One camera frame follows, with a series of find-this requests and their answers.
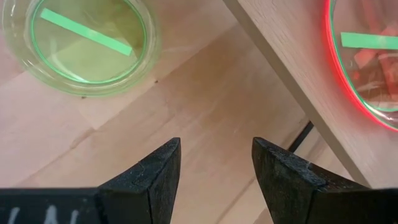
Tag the wooden shelf black metal frame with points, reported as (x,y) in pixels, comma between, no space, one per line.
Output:
(295,46)

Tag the green transparent plate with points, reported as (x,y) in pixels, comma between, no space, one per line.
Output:
(93,68)
(367,40)

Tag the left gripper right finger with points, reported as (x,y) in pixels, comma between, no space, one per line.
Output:
(295,193)

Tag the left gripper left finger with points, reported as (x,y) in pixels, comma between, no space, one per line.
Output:
(146,189)

